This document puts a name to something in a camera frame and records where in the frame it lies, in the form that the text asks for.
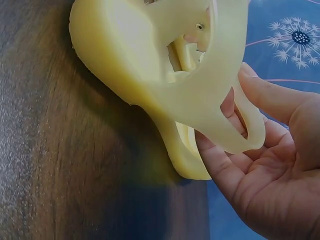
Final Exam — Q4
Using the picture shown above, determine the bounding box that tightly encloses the person's right hand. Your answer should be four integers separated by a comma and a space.
196, 61, 320, 240

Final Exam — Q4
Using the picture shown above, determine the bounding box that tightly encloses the yellow rubber sandal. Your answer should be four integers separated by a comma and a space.
67, 0, 266, 181

